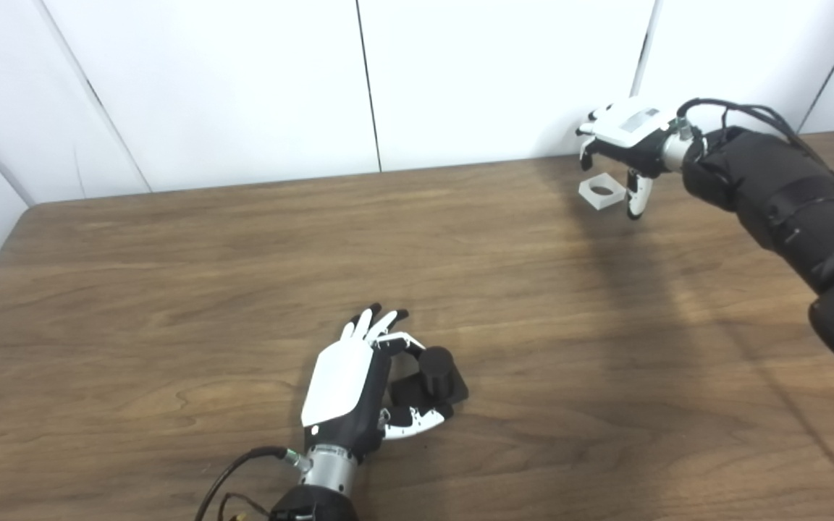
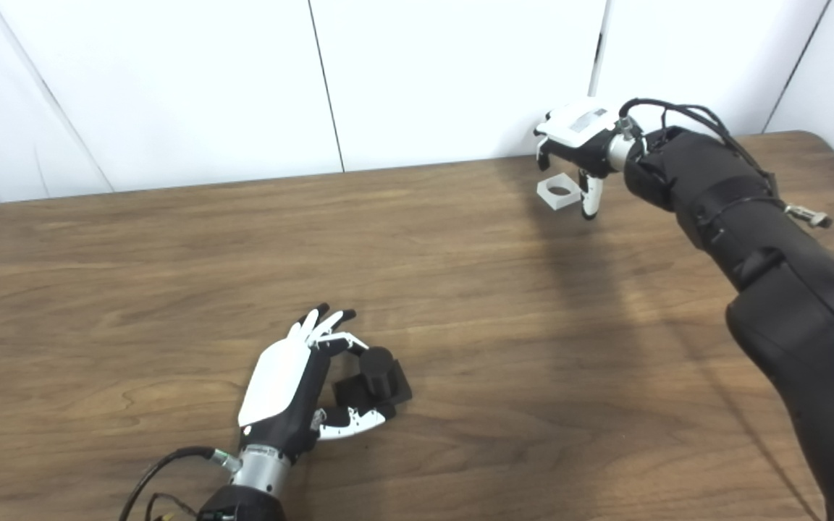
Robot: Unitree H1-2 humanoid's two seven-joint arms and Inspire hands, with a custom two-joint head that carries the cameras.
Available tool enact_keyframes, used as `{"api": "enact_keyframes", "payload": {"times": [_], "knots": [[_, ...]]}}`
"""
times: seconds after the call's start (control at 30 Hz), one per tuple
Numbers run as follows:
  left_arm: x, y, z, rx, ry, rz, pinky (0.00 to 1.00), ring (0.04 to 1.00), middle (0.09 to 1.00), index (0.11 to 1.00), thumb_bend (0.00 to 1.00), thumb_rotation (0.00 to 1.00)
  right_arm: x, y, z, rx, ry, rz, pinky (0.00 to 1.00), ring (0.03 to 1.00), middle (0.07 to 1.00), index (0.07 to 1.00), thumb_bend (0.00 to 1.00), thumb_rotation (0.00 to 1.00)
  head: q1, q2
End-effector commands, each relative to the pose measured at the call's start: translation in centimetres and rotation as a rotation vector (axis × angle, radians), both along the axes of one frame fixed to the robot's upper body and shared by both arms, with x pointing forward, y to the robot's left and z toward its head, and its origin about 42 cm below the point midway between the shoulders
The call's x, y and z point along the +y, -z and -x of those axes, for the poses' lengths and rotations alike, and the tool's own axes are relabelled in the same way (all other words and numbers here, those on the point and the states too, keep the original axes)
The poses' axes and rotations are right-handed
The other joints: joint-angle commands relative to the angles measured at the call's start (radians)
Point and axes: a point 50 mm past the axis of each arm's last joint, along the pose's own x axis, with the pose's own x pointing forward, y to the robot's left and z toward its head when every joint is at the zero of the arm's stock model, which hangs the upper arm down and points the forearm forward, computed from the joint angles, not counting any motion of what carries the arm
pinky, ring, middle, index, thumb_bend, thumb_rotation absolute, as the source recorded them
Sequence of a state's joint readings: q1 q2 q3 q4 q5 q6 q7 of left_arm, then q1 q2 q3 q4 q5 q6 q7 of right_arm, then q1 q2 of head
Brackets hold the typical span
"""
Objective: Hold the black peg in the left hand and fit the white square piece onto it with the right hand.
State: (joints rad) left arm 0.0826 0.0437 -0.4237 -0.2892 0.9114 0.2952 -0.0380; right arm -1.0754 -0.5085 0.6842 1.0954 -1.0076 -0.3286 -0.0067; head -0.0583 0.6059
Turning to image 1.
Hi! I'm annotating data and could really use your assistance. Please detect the black peg with square base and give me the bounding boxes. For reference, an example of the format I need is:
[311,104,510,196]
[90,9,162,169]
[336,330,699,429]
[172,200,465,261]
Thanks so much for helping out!
[388,346,470,410]

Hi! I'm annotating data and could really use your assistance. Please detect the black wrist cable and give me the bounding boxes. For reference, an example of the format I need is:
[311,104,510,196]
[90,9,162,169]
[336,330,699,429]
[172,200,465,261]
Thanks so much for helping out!
[194,446,309,521]
[676,98,834,196]

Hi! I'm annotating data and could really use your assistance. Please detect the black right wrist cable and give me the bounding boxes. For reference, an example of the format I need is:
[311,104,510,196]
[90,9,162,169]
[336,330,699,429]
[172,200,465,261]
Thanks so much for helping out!
[676,98,834,196]

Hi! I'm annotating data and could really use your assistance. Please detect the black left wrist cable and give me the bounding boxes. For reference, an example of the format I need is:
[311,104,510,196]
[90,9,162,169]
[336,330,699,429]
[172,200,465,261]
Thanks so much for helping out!
[194,446,309,521]

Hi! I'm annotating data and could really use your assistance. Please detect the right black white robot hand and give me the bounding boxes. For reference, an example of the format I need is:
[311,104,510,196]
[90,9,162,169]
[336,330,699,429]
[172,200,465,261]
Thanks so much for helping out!
[575,98,678,221]

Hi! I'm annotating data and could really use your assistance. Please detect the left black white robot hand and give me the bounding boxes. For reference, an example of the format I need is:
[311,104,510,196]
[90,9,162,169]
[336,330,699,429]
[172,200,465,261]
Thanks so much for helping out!
[300,302,455,457]

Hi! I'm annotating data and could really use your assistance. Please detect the white square piece with hole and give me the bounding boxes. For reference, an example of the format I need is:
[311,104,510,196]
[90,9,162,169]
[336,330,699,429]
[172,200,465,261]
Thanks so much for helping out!
[578,174,628,211]

